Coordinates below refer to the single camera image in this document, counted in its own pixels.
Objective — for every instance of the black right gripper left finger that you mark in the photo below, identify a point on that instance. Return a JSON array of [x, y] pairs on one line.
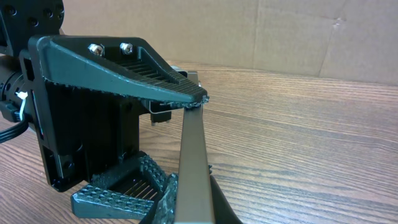
[[163, 209]]

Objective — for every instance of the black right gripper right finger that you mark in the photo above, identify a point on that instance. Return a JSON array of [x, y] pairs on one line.
[[223, 212]]

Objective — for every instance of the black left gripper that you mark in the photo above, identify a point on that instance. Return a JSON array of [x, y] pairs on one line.
[[86, 95]]

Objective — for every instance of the Galaxy smartphone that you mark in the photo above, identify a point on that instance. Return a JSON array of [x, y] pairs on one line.
[[194, 202]]

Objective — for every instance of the brown cardboard backdrop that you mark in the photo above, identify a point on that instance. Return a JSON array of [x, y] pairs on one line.
[[345, 39]]

